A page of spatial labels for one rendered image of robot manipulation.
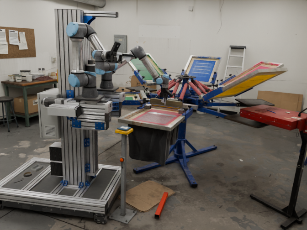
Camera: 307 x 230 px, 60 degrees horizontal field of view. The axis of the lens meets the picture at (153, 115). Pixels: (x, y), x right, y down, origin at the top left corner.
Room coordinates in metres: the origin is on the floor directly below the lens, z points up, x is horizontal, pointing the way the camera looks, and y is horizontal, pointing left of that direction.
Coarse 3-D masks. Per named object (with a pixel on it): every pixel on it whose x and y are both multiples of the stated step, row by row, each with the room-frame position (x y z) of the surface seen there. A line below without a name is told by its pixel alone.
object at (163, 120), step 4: (168, 112) 3.14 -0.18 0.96; (172, 112) 3.15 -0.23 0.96; (160, 116) 2.94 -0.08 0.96; (164, 116) 2.95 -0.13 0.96; (168, 116) 2.95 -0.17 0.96; (176, 116) 2.97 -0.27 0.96; (152, 120) 2.76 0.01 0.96; (156, 120) 2.77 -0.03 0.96; (160, 120) 2.77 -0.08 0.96; (164, 120) 2.78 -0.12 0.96; (168, 120) 2.79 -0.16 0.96; (172, 120) 2.80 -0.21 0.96; (160, 124) 2.64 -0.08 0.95; (164, 124) 2.65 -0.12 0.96; (168, 124) 2.66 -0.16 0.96
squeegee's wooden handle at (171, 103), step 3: (150, 99) 3.22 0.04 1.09; (153, 99) 3.20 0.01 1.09; (156, 99) 3.19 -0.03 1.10; (159, 99) 3.17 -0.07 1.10; (162, 99) 3.17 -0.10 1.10; (150, 102) 3.22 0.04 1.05; (153, 102) 3.20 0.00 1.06; (156, 102) 3.19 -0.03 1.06; (159, 102) 3.17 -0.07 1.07; (168, 102) 3.13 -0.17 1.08; (171, 102) 3.12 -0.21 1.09; (174, 102) 3.10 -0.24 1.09; (177, 102) 3.09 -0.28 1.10; (180, 102) 3.07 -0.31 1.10; (168, 105) 3.13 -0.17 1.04; (171, 105) 3.11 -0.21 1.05; (174, 105) 3.10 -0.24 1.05; (177, 105) 3.09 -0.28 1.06; (180, 105) 3.07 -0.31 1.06
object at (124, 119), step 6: (156, 108) 3.31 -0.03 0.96; (162, 108) 3.28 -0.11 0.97; (132, 114) 2.90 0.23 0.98; (120, 120) 2.65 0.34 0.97; (126, 120) 2.62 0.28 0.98; (132, 120) 2.61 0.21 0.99; (180, 120) 2.74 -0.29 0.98; (144, 126) 2.55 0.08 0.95; (150, 126) 2.52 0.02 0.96; (156, 126) 2.50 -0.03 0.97; (162, 126) 2.48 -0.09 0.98; (168, 126) 2.47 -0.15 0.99; (174, 126) 2.54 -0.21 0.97
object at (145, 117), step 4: (160, 112) 3.12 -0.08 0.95; (164, 112) 3.13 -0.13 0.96; (140, 116) 2.90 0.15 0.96; (144, 116) 2.91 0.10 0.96; (148, 116) 2.92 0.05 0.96; (152, 116) 2.92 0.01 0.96; (156, 116) 2.93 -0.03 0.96; (140, 120) 2.74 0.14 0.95; (144, 120) 2.75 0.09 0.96; (148, 120) 2.75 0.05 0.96
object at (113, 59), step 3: (108, 51) 2.13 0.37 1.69; (108, 54) 2.12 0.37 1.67; (114, 54) 2.06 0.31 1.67; (108, 57) 2.12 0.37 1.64; (111, 57) 2.08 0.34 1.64; (114, 57) 2.07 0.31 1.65; (120, 57) 2.09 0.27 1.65; (108, 60) 2.12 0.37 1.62; (111, 60) 2.07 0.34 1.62; (114, 60) 2.07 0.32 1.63; (120, 60) 2.09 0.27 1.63
